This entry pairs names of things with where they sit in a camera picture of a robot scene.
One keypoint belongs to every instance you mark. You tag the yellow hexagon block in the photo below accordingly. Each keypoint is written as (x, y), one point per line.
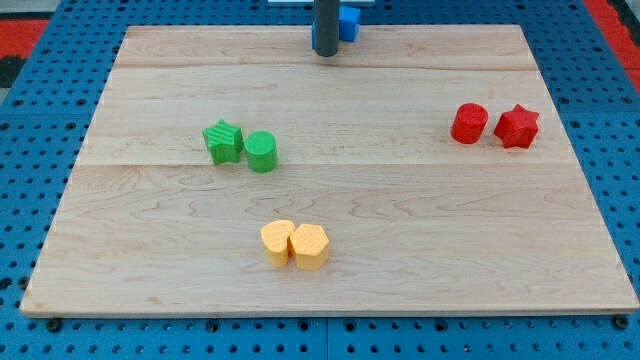
(310, 246)

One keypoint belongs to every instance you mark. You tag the green cylinder block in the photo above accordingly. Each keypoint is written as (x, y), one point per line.
(261, 151)

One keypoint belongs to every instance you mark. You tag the yellow heart block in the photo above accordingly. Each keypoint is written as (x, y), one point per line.
(275, 239)

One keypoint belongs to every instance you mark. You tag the light wooden board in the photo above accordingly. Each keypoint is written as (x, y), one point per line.
(418, 223)

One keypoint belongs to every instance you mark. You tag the green star block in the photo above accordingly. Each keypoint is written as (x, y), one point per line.
(224, 142)

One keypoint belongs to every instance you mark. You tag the red cylinder block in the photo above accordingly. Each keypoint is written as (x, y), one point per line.
(469, 123)

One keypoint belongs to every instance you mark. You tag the blue block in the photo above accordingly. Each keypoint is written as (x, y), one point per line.
(349, 24)

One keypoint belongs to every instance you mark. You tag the dark grey cylindrical robot stick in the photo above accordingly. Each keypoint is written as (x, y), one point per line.
(326, 27)

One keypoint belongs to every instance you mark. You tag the red star block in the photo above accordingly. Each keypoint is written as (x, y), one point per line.
(517, 127)

